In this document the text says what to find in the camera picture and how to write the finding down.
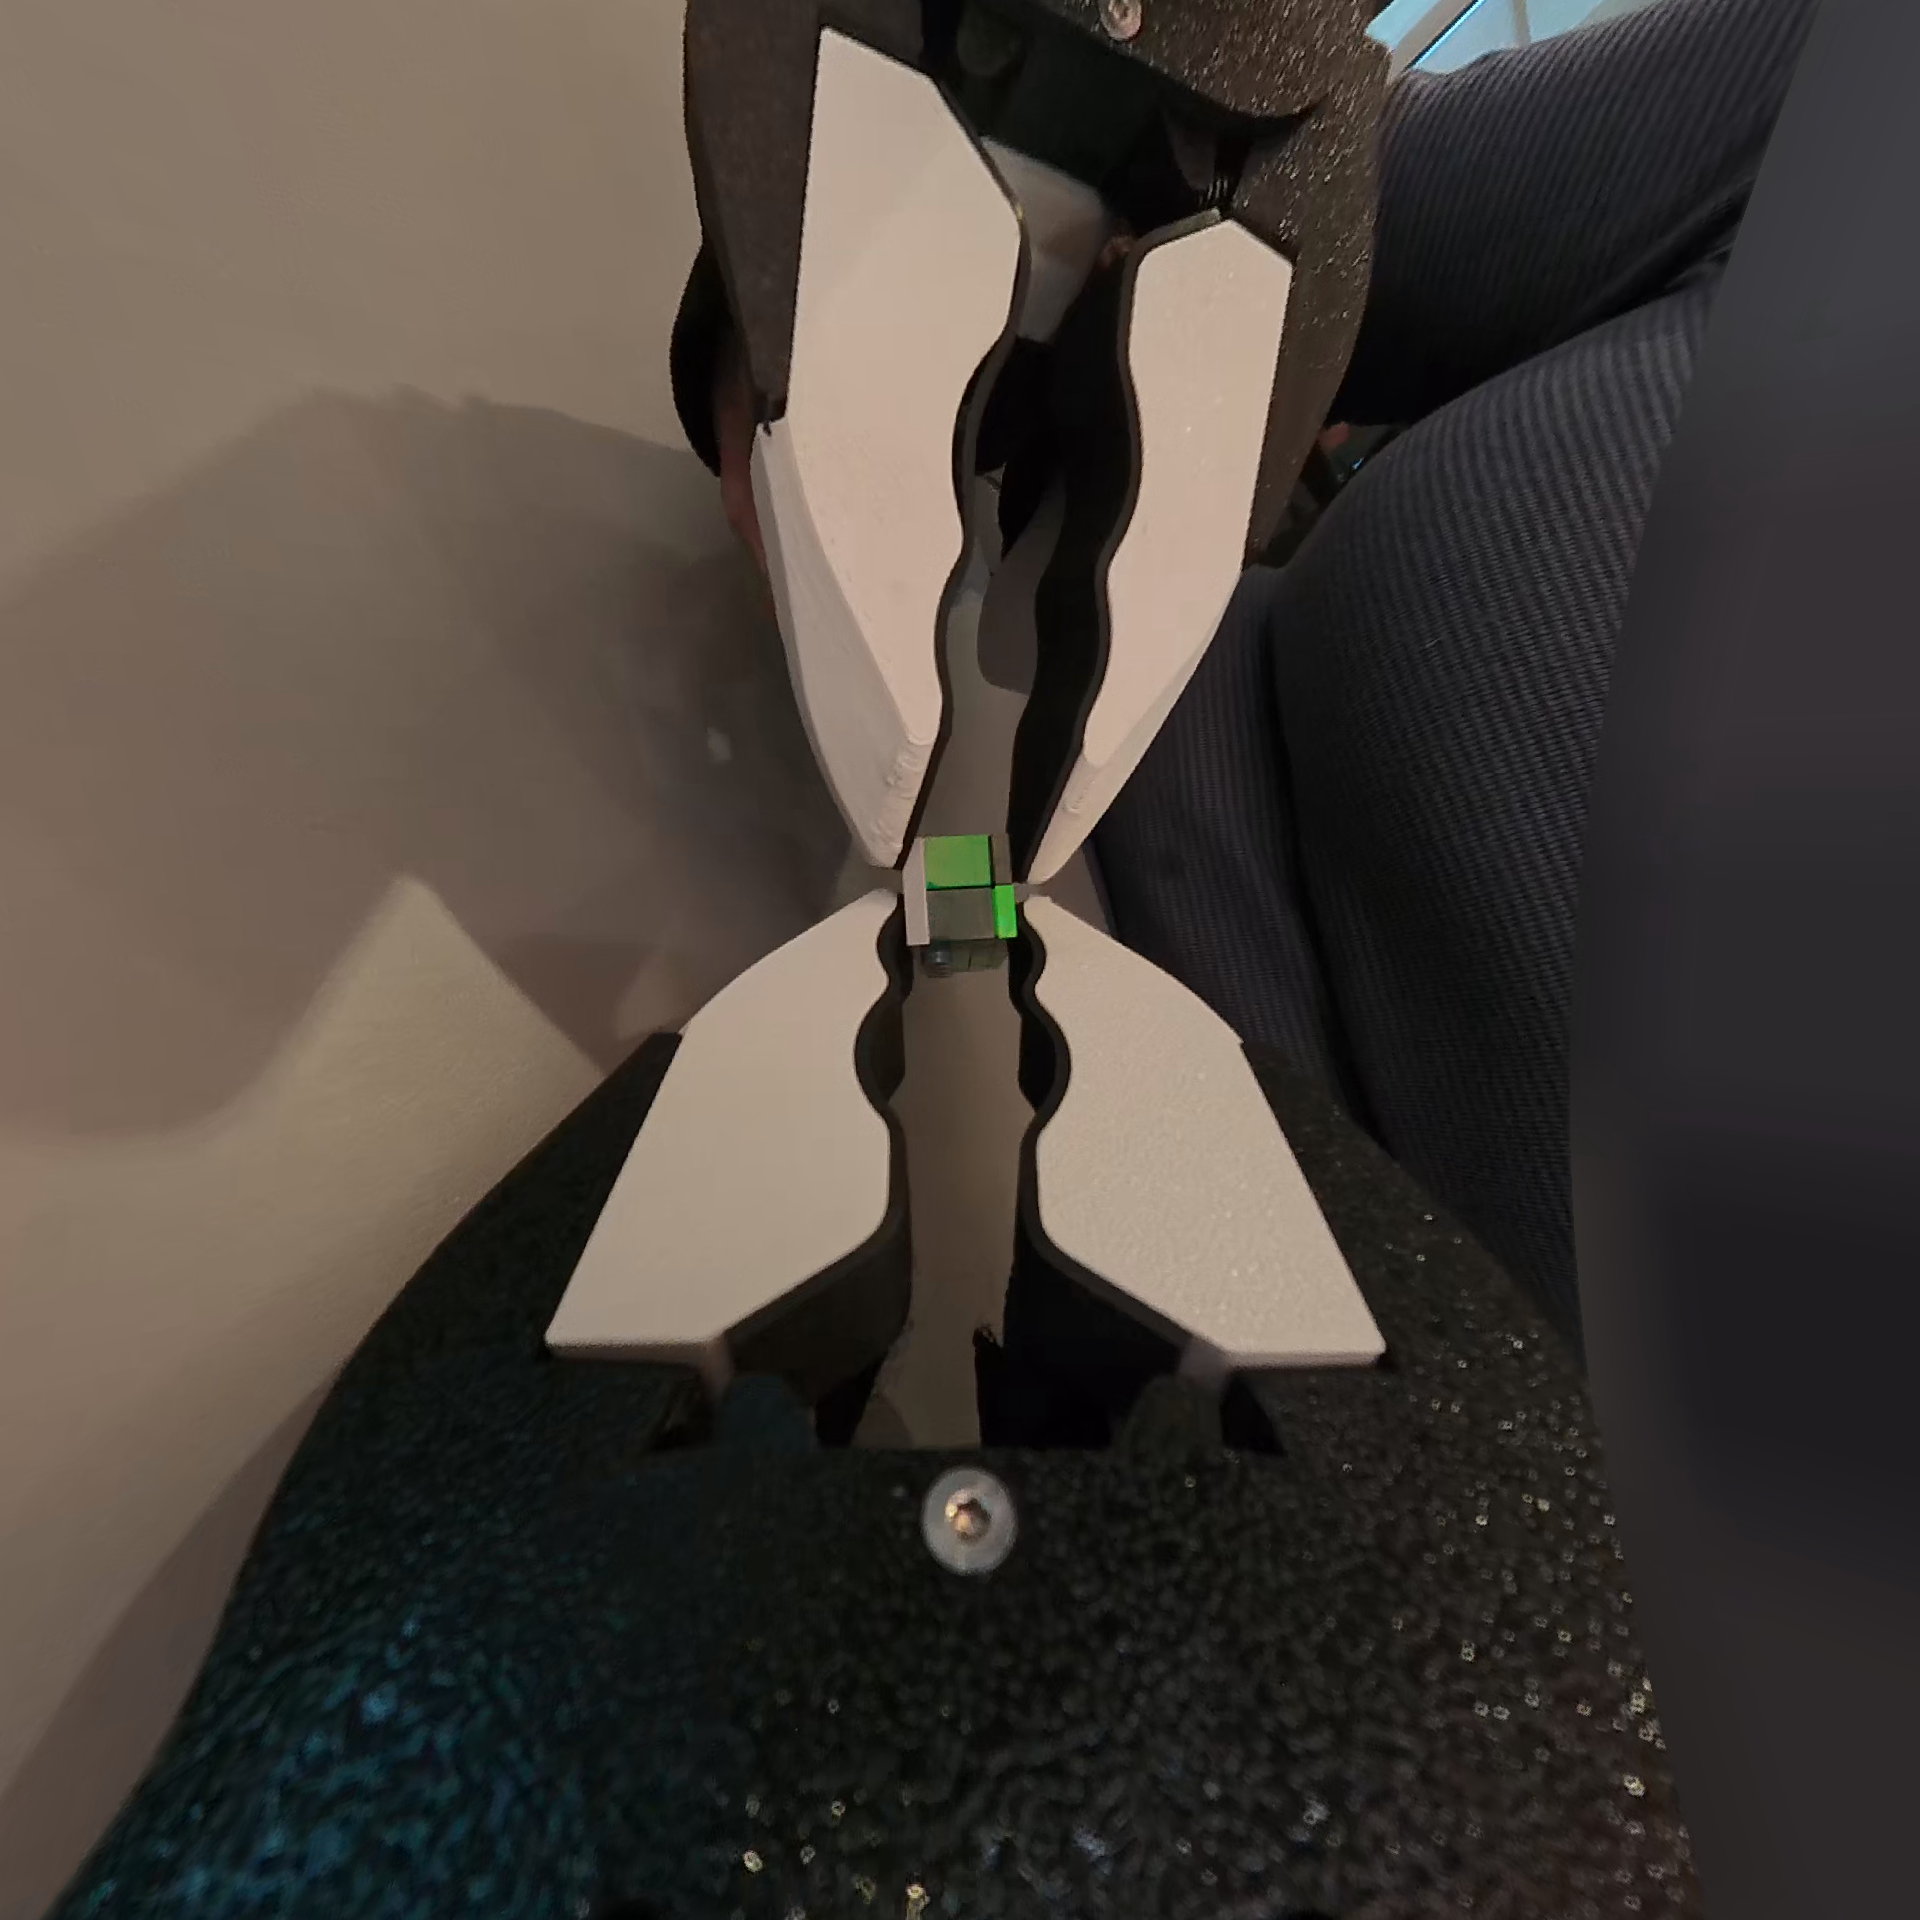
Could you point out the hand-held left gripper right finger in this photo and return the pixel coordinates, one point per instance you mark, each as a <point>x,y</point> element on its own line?
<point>1185,1201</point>

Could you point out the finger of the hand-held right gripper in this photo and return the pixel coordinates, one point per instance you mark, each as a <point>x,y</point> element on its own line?
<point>870,451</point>
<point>1201,451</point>

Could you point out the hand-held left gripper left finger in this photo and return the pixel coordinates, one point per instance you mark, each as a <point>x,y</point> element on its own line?
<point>736,1170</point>

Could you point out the small green brick block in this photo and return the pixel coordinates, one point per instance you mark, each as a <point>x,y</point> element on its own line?
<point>959,871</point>

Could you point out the person's right forearm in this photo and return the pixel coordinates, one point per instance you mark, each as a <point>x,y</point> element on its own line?
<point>1575,225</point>

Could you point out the grey desk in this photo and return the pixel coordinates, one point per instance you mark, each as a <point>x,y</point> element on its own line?
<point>300,225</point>

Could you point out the person's leg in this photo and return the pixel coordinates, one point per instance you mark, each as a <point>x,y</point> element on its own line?
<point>1425,825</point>

